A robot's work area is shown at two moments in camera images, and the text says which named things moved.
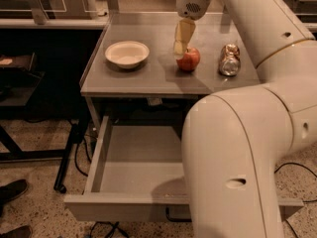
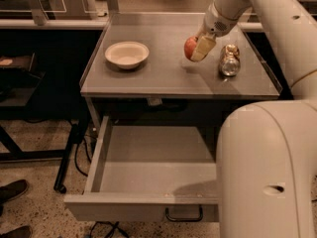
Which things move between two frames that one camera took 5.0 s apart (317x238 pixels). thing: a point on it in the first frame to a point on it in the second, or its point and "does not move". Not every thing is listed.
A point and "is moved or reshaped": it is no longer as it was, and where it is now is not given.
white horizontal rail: x=52 y=24 does not move
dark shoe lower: x=22 y=231 does not move
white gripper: x=190 y=6 to x=214 y=24
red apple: x=190 y=59 is moved or reshaped
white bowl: x=127 y=54 does not move
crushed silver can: x=230 y=60 does not move
